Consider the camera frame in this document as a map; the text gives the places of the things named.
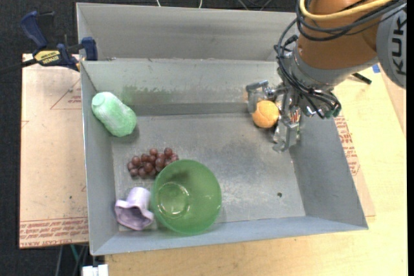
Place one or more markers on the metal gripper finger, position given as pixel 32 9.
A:
pixel 251 97
pixel 288 137

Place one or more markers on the orange ball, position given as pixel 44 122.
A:
pixel 265 115

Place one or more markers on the grey metal bin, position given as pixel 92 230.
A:
pixel 246 165

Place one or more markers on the green plastic bowl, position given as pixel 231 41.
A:
pixel 191 200

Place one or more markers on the bunch of red-brown grapes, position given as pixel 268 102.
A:
pixel 149 162

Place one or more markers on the pale green plastic bottle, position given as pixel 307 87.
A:
pixel 114 113

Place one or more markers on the pale purple cloth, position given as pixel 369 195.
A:
pixel 134 210

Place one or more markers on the brown cardboard board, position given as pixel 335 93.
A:
pixel 48 155

